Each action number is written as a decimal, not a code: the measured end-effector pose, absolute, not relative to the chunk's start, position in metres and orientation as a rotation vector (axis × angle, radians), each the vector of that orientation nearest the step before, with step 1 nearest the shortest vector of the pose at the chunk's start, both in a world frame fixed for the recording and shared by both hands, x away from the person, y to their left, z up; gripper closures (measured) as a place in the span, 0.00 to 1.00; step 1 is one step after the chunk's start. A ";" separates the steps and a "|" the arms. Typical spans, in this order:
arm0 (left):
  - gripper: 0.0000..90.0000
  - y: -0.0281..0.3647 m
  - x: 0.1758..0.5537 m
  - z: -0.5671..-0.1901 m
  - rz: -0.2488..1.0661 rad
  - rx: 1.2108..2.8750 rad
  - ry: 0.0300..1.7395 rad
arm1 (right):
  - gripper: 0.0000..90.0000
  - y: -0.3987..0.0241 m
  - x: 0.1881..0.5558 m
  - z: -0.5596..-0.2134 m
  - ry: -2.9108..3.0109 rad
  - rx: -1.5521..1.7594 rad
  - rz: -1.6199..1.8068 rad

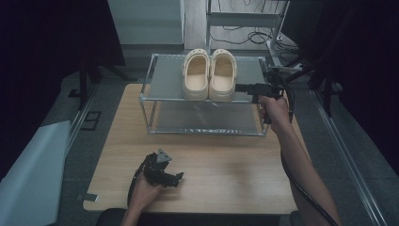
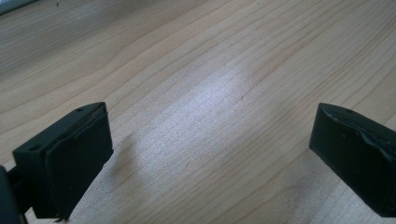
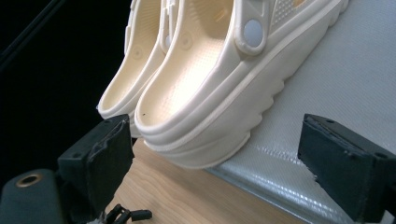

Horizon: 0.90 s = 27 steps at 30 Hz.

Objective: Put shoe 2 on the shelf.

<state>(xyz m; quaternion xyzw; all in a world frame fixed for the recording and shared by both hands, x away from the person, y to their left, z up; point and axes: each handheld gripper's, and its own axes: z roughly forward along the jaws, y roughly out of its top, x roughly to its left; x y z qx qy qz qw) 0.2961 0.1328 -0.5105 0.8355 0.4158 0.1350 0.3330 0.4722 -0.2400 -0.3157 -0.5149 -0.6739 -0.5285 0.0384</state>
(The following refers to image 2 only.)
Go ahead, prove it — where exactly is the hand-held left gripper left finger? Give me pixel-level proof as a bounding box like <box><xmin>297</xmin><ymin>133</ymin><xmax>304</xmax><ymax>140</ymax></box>
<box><xmin>12</xmin><ymin>101</ymin><xmax>115</xmax><ymax>222</ymax></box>

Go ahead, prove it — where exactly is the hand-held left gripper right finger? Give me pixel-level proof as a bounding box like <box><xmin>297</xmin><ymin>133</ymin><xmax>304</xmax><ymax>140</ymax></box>
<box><xmin>308</xmin><ymin>102</ymin><xmax>396</xmax><ymax>218</ymax></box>

